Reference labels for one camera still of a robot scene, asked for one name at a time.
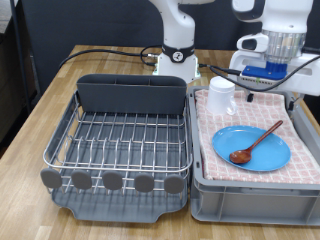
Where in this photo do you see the black metal pole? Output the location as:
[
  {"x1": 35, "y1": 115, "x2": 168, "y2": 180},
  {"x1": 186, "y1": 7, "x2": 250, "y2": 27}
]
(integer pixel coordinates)
[{"x1": 9, "y1": 0, "x2": 33, "y2": 114}]

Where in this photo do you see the brown wooden spoon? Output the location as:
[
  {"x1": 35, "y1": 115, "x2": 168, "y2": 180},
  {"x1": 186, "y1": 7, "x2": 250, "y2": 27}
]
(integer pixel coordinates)
[{"x1": 229, "y1": 119, "x2": 284, "y2": 165}]

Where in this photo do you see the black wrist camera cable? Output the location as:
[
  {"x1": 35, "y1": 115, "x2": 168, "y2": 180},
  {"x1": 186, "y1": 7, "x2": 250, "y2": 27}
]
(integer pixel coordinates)
[{"x1": 208, "y1": 54, "x2": 320, "y2": 93}]

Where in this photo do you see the blue plastic plate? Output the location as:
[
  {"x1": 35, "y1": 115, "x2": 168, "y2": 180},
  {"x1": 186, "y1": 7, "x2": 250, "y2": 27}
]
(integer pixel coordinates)
[{"x1": 211, "y1": 125, "x2": 292, "y2": 173}]

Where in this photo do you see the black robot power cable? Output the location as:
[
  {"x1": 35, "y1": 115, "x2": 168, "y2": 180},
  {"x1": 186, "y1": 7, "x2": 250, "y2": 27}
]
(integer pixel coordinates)
[{"x1": 59, "y1": 45, "x2": 164, "y2": 69}]

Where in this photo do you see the grey plastic crate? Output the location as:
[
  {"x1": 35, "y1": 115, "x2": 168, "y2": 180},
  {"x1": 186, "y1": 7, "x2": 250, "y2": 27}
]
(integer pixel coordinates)
[{"x1": 187, "y1": 86, "x2": 320, "y2": 227}]

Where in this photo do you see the white plastic mug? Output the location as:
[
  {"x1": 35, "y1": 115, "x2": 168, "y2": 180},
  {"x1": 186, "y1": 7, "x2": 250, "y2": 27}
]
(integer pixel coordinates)
[{"x1": 205, "y1": 75, "x2": 238, "y2": 117}]

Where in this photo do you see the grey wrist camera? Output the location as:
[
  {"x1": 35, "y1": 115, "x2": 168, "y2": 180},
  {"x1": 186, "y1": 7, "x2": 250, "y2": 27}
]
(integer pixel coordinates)
[{"x1": 238, "y1": 73, "x2": 292, "y2": 92}]

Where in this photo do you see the pink checkered towel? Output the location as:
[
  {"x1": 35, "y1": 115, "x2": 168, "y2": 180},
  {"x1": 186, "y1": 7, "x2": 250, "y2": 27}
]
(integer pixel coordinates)
[{"x1": 194, "y1": 89, "x2": 320, "y2": 185}]

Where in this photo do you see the dark side cabinet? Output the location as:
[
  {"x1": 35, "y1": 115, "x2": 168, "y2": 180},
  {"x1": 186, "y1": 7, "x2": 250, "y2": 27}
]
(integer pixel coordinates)
[{"x1": 0, "y1": 0, "x2": 38, "y2": 158}]

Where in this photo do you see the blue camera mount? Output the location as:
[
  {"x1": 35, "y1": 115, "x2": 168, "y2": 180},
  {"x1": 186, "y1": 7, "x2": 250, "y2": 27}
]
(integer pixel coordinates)
[{"x1": 241, "y1": 60, "x2": 289, "y2": 81}]

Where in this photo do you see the metal wire dish rack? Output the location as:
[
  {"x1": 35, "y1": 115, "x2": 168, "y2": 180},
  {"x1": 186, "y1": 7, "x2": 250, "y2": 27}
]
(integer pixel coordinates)
[{"x1": 39, "y1": 89, "x2": 194, "y2": 198}]

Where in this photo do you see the dark grey utensil caddy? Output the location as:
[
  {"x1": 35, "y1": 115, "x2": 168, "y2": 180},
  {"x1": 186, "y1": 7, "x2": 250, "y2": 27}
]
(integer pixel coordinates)
[{"x1": 76, "y1": 73, "x2": 188, "y2": 116}]

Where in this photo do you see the black backdrop curtain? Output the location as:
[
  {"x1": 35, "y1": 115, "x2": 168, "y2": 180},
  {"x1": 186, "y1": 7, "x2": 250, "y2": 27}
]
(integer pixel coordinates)
[{"x1": 19, "y1": 0, "x2": 320, "y2": 124}]

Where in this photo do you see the dark grey dish rack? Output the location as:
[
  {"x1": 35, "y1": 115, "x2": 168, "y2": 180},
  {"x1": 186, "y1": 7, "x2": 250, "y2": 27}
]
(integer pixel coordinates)
[{"x1": 43, "y1": 93, "x2": 193, "y2": 224}]

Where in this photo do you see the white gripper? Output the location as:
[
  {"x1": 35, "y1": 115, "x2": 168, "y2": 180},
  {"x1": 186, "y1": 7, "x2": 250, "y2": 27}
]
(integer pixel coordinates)
[{"x1": 229, "y1": 49, "x2": 320, "y2": 112}]

